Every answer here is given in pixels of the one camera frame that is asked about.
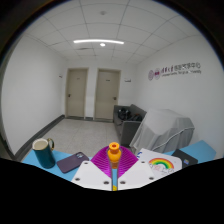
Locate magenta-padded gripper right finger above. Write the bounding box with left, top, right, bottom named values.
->
left=116, top=148, right=156, bottom=192

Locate long ceiling light strip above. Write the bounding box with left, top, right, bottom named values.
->
left=73, top=38, right=125, bottom=46

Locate grey sofa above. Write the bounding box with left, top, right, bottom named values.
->
left=112, top=103, right=148, bottom=148

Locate teal mug with gold handle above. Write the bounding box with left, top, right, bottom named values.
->
left=31, top=137, right=56, bottom=170

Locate beige door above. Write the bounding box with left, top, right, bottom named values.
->
left=64, top=67, right=90, bottom=119
left=94, top=68, right=122, bottom=121

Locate wall logo sign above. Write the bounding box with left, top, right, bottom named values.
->
left=147, top=61, right=203, bottom=81

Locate black bag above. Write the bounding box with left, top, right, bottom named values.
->
left=117, top=108, right=133, bottom=121

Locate purple smartphone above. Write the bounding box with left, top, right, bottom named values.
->
left=56, top=151, right=90, bottom=174

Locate black notebook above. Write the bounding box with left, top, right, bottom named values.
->
left=171, top=148, right=199, bottom=169

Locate white booklet with rainbow print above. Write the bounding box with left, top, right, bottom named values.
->
left=135, top=147, right=184, bottom=178

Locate grey cloth-covered furniture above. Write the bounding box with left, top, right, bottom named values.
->
left=129, top=108, right=196, bottom=155

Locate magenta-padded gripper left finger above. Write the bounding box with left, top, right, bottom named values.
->
left=70, top=148, right=114, bottom=192

